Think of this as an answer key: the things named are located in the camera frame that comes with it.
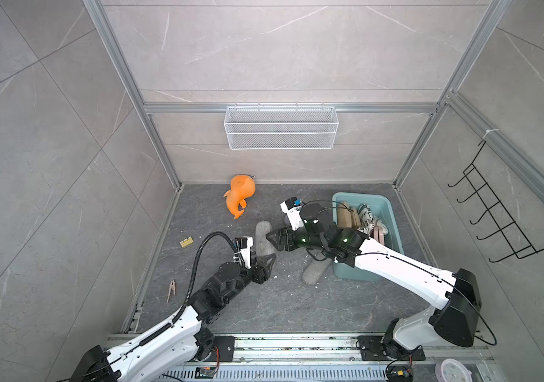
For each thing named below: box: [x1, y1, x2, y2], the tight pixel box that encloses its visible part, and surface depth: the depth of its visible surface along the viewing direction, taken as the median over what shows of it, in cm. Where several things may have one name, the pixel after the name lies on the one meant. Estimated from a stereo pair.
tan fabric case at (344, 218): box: [337, 201, 353, 229], surface depth 86 cm
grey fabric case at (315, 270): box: [302, 257, 332, 285], surface depth 89 cm
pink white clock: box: [434, 358, 474, 382], surface depth 70 cm
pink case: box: [373, 225, 385, 246], surface depth 81 cm
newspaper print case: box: [357, 202, 389, 235], surface depth 90 cm
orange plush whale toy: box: [223, 174, 257, 220], surface depth 112 cm
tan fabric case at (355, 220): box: [350, 207, 362, 230], surface depth 90 cm
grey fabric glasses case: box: [255, 220, 276, 257], surface depth 75 cm
